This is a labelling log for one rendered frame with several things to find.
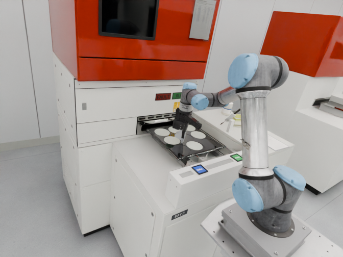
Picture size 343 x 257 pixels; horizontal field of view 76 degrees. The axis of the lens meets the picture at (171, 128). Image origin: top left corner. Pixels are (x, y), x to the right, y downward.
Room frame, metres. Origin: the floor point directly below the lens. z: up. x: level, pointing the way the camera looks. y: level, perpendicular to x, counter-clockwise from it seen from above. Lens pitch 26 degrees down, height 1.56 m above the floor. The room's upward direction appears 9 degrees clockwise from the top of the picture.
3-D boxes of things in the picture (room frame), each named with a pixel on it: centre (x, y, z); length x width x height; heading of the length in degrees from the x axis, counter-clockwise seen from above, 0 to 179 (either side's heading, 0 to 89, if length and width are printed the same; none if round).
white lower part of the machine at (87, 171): (1.58, 0.40, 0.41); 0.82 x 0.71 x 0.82; 128
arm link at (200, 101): (1.09, -0.12, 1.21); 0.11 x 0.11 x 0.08; 27
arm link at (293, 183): (0.68, -0.45, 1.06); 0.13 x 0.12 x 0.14; 117
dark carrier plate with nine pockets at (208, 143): (1.25, -0.10, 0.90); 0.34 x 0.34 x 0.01; 38
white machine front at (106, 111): (1.31, 0.19, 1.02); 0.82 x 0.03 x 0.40; 128
